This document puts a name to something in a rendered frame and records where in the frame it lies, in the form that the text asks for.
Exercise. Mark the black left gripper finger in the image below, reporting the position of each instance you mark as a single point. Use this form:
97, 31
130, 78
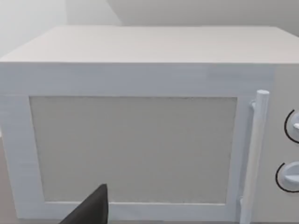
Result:
95, 207

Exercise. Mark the white microwave knob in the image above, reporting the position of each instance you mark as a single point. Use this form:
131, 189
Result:
289, 176
293, 126

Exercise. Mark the pale microwave door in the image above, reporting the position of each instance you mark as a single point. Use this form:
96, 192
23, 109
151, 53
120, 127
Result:
133, 149

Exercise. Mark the pale microwave oven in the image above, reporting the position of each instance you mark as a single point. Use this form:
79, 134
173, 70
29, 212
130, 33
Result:
149, 44

